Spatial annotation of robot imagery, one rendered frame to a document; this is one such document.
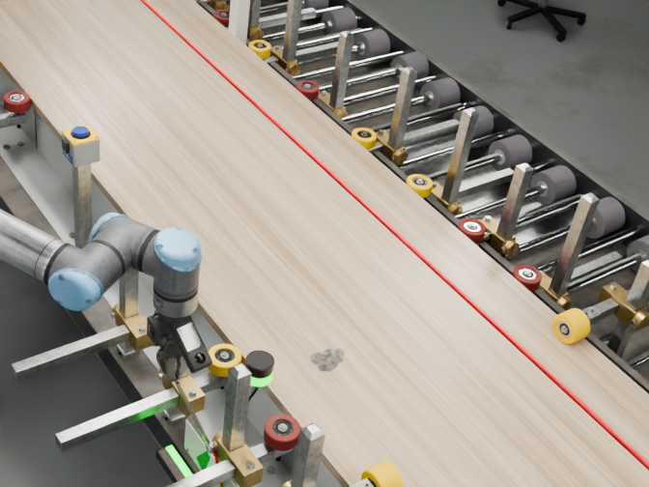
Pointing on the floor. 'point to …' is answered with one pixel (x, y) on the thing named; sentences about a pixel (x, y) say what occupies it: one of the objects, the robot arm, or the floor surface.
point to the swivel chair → (544, 14)
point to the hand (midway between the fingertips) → (176, 378)
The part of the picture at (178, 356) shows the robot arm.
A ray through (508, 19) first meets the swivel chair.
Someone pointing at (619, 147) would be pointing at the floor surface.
